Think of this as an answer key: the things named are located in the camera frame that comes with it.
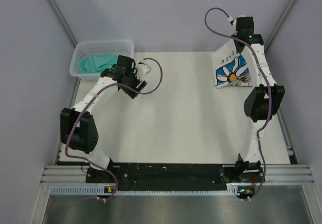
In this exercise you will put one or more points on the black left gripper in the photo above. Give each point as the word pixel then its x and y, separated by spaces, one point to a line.
pixel 133 73

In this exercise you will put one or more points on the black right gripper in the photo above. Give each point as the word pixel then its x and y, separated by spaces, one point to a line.
pixel 234 35

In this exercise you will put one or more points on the white t-shirt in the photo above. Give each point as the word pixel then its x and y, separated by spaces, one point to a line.
pixel 228 63

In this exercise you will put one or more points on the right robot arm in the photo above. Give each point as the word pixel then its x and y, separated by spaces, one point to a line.
pixel 266 95

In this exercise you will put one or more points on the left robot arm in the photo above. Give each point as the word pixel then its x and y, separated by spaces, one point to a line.
pixel 78 131

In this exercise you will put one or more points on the teal green t-shirt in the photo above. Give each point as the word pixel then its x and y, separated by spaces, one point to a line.
pixel 97 63

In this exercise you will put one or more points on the white perforated plastic basket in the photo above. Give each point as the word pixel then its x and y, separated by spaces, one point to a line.
pixel 87 48

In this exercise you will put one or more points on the folded red t-shirt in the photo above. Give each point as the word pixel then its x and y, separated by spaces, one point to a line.
pixel 220 84

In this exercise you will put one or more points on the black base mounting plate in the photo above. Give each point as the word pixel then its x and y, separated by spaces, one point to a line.
pixel 176 177

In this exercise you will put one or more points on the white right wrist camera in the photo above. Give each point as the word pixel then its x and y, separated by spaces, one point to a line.
pixel 233 22

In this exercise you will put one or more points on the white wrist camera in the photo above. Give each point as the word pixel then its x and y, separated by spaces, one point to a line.
pixel 142 70
pixel 233 22

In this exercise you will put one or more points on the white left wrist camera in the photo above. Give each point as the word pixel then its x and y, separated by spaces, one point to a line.
pixel 142 70

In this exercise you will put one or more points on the right aluminium frame post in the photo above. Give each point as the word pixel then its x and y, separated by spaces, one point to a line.
pixel 287 9

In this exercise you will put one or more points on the aluminium frame post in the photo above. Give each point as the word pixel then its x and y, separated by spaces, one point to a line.
pixel 63 22
pixel 287 9

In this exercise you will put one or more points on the left aluminium frame post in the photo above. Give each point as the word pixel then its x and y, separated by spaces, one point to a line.
pixel 63 22

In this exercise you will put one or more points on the white slotted cable duct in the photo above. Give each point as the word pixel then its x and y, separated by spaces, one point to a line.
pixel 106 191

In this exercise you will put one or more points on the aluminium front frame rail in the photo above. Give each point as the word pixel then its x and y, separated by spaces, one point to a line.
pixel 276 174

